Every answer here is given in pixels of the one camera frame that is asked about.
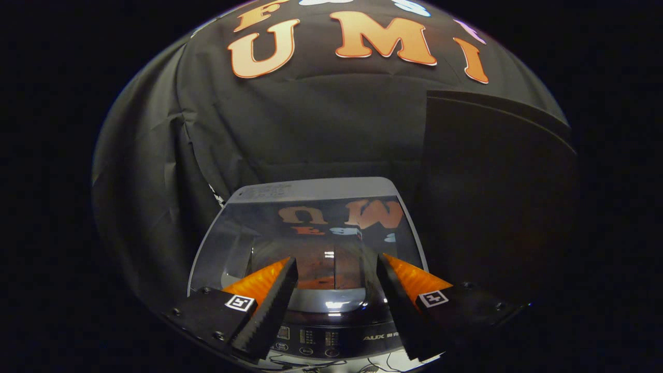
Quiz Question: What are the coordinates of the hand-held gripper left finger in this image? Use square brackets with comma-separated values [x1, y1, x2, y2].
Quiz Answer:
[163, 256, 299, 363]

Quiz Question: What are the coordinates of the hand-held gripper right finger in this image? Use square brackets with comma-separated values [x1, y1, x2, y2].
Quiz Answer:
[377, 253, 531, 362]

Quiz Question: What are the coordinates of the grey washing machine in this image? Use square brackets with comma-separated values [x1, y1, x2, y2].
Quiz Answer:
[186, 177, 431, 371]

